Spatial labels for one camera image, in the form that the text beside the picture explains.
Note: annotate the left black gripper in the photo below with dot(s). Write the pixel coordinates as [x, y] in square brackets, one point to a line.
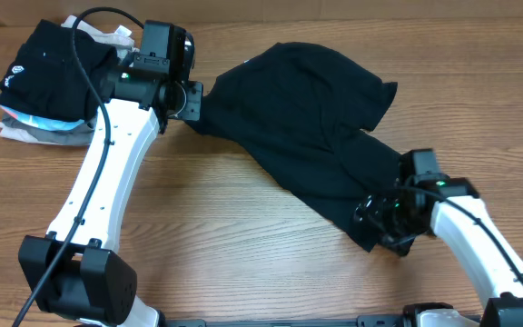
[192, 107]

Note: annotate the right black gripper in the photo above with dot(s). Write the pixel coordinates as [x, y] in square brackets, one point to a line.
[372, 206]

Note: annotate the black t-shirt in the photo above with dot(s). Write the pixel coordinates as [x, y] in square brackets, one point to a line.
[305, 114]

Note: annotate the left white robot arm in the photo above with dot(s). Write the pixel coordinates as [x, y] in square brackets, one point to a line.
[75, 271]

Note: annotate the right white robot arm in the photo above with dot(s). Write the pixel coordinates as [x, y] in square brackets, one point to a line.
[451, 209]

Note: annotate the folded white garment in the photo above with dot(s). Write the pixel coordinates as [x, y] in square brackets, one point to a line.
[120, 39]

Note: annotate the folded grey garment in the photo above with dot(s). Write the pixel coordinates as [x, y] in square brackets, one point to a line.
[12, 129]

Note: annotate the folded black shirt with logo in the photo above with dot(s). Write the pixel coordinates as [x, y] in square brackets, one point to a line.
[44, 79]

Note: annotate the folded light blue garment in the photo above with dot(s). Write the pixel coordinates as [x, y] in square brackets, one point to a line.
[41, 122]

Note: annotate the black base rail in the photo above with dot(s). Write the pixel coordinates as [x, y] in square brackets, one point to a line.
[377, 320]

